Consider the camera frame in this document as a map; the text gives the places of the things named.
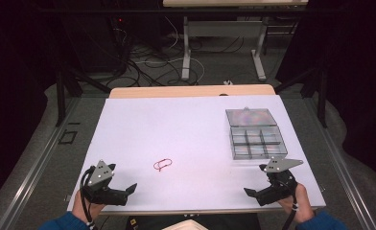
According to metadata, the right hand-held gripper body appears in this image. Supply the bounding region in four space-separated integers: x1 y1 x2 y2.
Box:
255 155 305 207

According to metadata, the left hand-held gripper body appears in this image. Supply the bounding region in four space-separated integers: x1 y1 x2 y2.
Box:
81 159 129 206

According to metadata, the clear plastic compartment box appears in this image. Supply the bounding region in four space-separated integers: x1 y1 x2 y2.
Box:
224 106 289 161

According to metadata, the red rubber band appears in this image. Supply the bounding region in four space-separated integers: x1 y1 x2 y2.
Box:
153 157 174 173

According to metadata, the person's right hand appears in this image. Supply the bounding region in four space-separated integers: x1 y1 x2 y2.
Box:
277 183 316 225

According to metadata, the person's left hand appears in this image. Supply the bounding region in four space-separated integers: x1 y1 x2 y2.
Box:
72 189 106 223

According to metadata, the black and yellow object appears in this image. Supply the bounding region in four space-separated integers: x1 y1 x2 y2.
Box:
126 216 140 230

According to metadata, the white flat object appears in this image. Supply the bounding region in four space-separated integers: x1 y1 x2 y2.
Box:
161 218 209 230

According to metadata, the white table mat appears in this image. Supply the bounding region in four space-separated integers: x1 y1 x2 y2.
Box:
66 94 327 216

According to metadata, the black metal stand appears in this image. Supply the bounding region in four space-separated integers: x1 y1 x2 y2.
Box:
272 65 330 129
55 61 112 127

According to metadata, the black computer tower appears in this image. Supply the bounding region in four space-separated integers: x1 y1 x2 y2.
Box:
107 15 134 78

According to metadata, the white desk with metal legs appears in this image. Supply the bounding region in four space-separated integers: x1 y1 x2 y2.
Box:
162 0 310 82

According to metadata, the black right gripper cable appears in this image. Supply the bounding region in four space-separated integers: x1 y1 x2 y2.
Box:
281 180 299 230

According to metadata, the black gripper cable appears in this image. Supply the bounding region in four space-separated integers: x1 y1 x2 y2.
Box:
281 180 299 230
80 166 98 230

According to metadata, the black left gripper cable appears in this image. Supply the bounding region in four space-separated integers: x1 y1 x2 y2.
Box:
80 166 98 230

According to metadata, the aluminium floor rail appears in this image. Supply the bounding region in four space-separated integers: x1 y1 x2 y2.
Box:
304 97 376 230
0 97 82 230

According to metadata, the tangle of floor cables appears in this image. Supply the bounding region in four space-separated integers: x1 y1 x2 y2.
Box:
112 15 247 88

